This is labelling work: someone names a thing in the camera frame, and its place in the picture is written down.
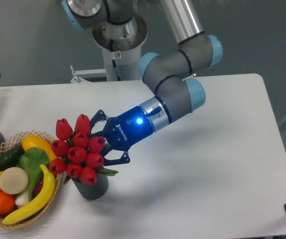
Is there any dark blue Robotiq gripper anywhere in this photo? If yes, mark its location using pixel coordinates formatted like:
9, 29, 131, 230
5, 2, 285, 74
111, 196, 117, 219
90, 106, 153, 166

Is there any red tulip bouquet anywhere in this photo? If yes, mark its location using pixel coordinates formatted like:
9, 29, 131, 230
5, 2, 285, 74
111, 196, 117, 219
49, 114, 118, 185

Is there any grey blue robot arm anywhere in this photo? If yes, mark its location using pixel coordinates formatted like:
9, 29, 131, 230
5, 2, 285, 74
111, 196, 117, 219
62, 0, 223, 166

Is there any dark grey ribbed vase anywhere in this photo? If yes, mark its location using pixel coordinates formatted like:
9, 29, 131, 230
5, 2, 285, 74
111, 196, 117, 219
72, 176, 109, 200

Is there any green bok choy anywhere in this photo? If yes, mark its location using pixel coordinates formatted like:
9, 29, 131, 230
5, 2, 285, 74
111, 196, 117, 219
15, 147, 49, 208

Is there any yellow squash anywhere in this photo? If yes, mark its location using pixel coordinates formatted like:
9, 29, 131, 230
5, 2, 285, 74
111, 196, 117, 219
22, 135, 56, 167

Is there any yellow banana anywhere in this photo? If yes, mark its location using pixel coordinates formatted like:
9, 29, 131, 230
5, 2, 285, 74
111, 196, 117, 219
2, 164, 56, 226

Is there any dark red vegetable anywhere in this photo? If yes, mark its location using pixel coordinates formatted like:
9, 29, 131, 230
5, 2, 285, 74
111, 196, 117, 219
33, 176, 44, 198

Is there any green cucumber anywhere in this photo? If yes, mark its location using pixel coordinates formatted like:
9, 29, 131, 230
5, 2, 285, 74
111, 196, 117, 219
0, 144, 25, 171

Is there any round beige disc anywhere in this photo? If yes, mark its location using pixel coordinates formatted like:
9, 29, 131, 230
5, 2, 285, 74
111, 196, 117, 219
0, 167, 28, 195

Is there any orange fruit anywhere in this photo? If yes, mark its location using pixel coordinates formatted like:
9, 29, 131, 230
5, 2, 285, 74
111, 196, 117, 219
0, 191, 15, 215

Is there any woven wicker basket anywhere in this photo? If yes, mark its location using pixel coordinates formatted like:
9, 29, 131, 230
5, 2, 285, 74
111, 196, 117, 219
0, 130, 63, 230

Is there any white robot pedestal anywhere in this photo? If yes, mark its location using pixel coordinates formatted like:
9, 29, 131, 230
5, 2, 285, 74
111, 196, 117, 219
71, 13, 147, 83

